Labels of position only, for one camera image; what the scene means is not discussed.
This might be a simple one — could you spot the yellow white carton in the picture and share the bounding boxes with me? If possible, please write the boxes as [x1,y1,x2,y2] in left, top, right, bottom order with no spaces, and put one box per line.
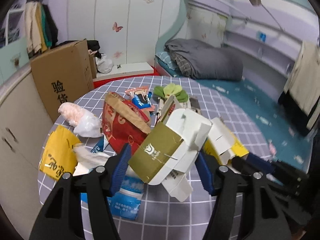
[203,118,249,165]

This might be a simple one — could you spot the blue white medicine box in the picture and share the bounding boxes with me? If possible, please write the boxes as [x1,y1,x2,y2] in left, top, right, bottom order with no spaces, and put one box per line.
[89,136,144,220]

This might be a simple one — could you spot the hanging beige garment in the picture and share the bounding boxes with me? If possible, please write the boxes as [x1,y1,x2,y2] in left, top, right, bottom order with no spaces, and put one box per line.
[278,41,319,136]

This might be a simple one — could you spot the hanging clothes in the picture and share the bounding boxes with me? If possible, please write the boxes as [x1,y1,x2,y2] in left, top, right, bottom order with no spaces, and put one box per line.
[24,1,58,57]

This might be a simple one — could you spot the pink white plastic bag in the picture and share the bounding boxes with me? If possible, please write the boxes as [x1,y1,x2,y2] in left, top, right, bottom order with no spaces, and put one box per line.
[58,102,102,138]

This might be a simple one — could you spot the teal drawer unit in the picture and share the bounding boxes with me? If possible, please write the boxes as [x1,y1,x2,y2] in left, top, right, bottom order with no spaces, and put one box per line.
[0,37,29,85]

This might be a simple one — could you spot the white low cabinet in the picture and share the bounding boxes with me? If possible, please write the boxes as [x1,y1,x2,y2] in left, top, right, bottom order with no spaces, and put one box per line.
[1,64,53,239]

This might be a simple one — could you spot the orange blue snack wrapper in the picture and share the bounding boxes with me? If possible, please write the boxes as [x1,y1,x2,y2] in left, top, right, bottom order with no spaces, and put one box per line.
[125,86,155,112]

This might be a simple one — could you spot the white tissue paper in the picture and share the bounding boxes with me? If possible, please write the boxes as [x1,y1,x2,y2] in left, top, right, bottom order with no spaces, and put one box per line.
[73,144,110,176]

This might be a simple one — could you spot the green fabric leaf item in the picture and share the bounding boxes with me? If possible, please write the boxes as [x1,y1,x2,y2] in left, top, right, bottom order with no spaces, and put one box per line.
[153,83,189,102]

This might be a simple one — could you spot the gold and white carton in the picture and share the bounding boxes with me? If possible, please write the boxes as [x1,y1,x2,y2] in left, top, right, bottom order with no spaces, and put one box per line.
[129,108,212,202]

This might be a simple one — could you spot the white board on box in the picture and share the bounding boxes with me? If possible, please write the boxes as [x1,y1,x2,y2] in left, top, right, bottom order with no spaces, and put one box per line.
[97,62,153,77]

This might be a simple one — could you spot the yellow plastic bag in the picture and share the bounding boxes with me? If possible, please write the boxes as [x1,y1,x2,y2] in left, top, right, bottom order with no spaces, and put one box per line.
[39,125,81,180]

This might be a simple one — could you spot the red paper bag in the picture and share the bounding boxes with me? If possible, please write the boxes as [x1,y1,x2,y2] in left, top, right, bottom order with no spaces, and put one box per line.
[102,92,151,154]

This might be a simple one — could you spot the grey folded quilt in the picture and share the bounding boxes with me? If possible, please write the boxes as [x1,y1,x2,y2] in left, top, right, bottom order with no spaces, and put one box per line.
[165,38,244,81]

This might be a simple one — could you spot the black clothes behind box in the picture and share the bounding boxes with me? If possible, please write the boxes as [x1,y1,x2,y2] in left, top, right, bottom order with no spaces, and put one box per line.
[86,40,101,59]

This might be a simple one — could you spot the red storage box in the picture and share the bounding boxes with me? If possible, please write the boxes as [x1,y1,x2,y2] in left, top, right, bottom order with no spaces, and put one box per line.
[93,66,160,88]

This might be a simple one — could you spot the large brown cardboard box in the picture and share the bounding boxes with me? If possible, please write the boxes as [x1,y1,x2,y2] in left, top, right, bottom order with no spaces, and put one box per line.
[30,40,94,121]

